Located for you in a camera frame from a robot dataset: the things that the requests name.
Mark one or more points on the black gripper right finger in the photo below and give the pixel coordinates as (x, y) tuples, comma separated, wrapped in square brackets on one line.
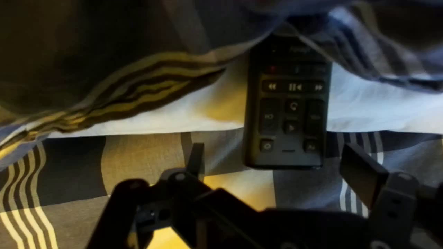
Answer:
[(369, 178)]

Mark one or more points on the black remote control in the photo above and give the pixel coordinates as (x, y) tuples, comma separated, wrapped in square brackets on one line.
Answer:
[(288, 115)]

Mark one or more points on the large plaid pillow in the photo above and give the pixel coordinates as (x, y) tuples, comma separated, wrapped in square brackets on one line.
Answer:
[(115, 50)]

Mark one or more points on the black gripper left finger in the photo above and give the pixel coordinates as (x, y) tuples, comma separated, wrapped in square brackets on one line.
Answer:
[(139, 202)]

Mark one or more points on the plaid duvet cover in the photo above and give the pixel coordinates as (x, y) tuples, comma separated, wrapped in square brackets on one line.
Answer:
[(70, 166)]

